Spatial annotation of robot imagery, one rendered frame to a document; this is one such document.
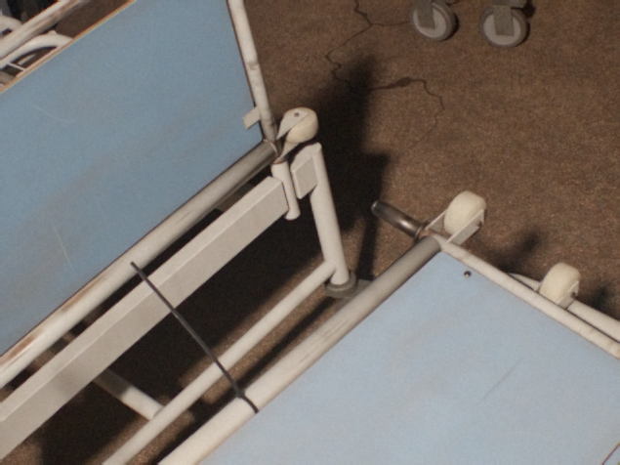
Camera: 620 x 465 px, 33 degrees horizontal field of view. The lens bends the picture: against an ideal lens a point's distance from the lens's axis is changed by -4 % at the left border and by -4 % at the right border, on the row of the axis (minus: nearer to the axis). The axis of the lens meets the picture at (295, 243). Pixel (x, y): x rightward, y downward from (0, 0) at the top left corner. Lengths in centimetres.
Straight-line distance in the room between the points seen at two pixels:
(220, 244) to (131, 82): 33
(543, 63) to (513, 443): 169
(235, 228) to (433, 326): 51
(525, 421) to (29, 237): 69
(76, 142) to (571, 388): 71
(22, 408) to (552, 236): 117
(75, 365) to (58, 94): 40
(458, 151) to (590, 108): 34
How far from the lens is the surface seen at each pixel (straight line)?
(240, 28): 160
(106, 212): 153
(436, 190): 238
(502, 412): 120
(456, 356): 125
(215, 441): 121
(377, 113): 263
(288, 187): 176
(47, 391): 156
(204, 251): 166
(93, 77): 145
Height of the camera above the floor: 150
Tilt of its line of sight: 40 degrees down
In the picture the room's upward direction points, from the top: 15 degrees counter-clockwise
